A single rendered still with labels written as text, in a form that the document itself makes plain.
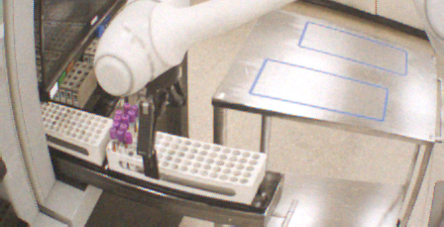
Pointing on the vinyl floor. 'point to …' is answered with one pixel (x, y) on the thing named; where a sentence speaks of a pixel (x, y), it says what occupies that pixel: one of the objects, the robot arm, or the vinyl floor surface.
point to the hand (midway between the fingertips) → (163, 152)
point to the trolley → (334, 109)
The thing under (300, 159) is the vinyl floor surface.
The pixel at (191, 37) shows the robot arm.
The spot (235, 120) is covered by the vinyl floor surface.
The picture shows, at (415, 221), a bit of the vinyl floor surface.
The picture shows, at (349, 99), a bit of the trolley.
